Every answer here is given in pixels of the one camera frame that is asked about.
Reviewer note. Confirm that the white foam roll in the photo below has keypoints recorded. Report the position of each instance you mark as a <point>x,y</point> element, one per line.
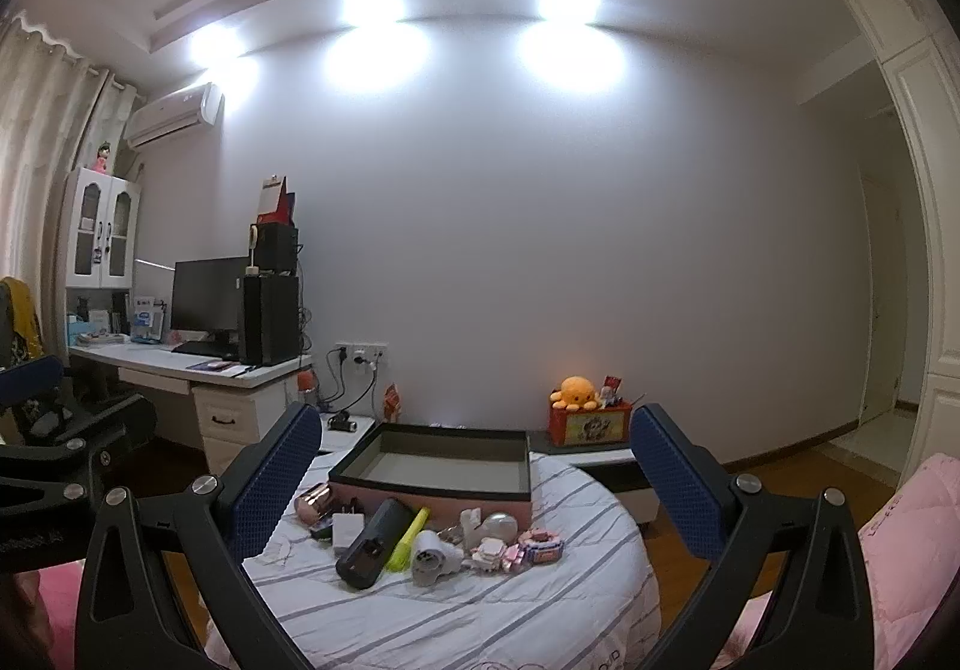
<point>431,556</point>

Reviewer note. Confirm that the bottle with orange cap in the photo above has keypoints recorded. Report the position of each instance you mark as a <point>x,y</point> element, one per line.
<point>305,391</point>

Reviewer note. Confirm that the purple mouse pad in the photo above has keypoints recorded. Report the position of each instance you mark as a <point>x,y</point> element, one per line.
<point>211,365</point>

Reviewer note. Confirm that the black computer monitor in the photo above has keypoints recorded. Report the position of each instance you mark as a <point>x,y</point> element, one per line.
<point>206,295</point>

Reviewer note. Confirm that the orange octopus plush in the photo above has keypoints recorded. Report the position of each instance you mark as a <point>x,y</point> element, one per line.
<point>574,394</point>

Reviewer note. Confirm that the red desk calendar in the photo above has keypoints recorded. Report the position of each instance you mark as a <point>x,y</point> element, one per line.
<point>276,203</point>

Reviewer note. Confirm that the white door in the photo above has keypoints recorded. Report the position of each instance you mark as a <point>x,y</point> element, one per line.
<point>881,295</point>

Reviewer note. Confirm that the white desk with drawers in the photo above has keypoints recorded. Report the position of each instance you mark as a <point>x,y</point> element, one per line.
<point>225,415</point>

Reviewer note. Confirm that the blue box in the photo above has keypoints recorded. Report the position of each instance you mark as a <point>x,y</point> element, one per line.
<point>146,319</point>

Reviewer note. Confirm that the small doll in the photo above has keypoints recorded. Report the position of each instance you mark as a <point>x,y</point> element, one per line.
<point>101,158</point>

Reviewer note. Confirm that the rose gold cup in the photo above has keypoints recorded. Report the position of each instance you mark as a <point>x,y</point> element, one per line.
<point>315,503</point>

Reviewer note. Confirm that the black speaker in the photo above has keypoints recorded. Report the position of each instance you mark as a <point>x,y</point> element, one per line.
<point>276,250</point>

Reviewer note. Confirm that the pink box with dark rim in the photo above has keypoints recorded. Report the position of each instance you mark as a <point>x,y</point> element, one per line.
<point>405,499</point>

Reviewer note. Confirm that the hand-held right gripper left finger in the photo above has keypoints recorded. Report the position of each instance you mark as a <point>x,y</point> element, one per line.
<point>277,482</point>

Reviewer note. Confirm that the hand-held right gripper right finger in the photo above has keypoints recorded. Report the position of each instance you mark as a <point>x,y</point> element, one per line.
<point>675,482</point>

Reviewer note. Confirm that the black remote control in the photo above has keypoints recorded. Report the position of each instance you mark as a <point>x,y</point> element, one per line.
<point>371,544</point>

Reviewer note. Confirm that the white wall power outlet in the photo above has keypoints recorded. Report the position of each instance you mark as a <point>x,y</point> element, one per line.
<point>362,351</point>

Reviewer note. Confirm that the pink blanket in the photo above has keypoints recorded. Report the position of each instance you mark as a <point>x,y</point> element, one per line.
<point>900,535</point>

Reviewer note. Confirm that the pink cloth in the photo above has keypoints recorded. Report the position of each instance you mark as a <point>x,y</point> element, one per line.
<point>60,595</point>

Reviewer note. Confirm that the white air conditioner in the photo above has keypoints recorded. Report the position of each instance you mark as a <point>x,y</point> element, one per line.
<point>176,113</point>

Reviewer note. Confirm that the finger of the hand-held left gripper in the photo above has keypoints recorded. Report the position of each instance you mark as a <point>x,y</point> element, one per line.
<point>30,379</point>
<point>105,422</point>

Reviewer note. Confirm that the white glass-door cabinet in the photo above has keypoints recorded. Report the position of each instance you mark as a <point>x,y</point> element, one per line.
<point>101,227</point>

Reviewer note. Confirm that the black computer tower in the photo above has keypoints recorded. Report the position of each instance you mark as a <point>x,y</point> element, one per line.
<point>270,319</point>

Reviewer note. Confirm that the black keyboard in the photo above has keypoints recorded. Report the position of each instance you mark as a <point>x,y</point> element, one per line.
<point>199,349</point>

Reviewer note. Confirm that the yellow highlighter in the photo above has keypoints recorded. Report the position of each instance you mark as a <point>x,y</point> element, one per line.
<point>409,539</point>

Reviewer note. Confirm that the red storage box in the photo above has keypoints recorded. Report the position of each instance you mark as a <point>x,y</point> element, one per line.
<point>589,424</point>

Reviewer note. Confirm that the white wardrobe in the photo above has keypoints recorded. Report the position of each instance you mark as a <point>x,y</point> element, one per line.
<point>926,190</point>

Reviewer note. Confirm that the beige curtain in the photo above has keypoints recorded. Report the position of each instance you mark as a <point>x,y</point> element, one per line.
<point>37,153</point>

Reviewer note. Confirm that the red paper ornament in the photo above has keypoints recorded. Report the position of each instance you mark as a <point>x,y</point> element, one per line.
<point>390,404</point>

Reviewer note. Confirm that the white figurine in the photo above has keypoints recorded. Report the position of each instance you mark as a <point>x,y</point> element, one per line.
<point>469,527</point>

